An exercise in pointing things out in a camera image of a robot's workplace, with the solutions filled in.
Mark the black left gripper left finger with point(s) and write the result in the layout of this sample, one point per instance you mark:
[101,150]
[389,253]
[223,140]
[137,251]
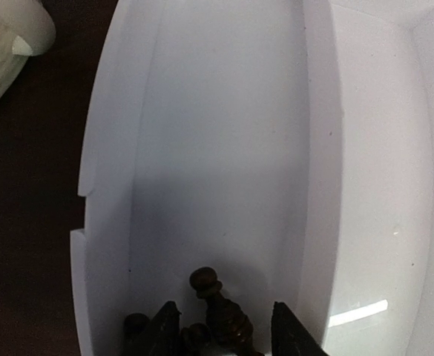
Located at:
[162,335]

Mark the dark pawn from tray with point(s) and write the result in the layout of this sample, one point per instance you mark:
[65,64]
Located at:
[229,325]

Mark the white plastic compartment tray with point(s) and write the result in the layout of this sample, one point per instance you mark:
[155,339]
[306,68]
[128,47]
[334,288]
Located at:
[289,145]

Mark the dark chess piece lower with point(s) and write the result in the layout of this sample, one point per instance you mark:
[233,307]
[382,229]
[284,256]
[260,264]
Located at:
[195,338]

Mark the cream ribbed mug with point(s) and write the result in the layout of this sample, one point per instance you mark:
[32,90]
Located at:
[26,30]

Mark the dark chess piece small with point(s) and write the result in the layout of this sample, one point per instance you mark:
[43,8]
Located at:
[133,325]

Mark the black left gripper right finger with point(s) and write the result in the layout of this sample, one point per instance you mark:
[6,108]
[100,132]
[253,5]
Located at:
[289,337]

